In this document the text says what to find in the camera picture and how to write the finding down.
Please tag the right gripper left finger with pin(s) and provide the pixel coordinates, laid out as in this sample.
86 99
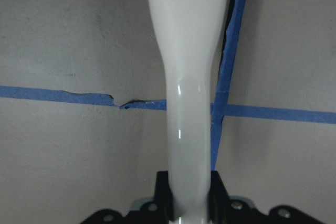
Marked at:
156 210

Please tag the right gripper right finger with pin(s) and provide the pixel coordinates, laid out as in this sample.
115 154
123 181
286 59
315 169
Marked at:
226 209

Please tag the beige hand brush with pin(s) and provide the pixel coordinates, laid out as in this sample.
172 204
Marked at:
187 33

